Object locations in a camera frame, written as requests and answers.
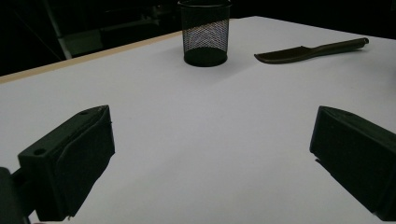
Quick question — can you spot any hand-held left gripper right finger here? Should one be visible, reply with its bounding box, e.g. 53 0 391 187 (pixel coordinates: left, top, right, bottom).
309 105 396 222

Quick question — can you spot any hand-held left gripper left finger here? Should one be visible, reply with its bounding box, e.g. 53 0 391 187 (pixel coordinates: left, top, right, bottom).
18 105 116 222

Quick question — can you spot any black mesh pen cup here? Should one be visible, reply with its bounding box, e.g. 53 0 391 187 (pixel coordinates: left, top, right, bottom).
177 0 233 68

